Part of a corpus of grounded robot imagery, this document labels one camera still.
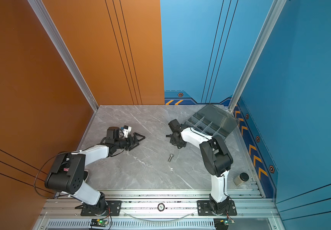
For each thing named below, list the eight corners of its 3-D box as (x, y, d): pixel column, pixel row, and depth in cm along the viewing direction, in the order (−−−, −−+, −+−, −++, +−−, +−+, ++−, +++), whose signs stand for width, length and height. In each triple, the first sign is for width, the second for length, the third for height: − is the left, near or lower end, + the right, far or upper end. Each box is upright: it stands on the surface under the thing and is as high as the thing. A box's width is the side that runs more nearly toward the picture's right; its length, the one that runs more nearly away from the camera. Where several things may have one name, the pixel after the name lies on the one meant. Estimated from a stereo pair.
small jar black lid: (232, 186, 82) (239, 180, 74) (230, 178, 84) (236, 172, 77) (242, 186, 82) (250, 180, 74) (240, 178, 84) (247, 172, 77)
